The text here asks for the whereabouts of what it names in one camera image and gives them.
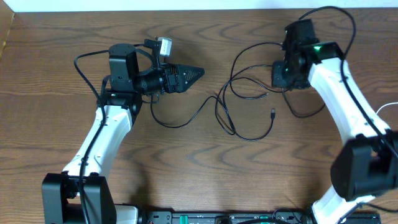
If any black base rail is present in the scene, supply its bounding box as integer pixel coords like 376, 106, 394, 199
114, 203, 382, 224

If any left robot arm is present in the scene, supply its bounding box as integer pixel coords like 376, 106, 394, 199
42, 38, 205, 223

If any left camera cable black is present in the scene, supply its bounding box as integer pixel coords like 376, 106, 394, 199
73, 39, 159, 224

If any white usb cable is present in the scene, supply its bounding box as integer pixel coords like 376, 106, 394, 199
375, 101, 398, 115

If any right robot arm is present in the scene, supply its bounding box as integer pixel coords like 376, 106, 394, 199
272, 19, 397, 223

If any camera cable black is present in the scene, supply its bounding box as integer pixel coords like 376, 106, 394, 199
298, 6, 398, 224
73, 39, 159, 224

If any right camera cable black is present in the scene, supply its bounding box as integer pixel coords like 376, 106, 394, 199
298, 6, 398, 224

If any cardboard panel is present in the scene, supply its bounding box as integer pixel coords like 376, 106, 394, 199
0, 0, 15, 57

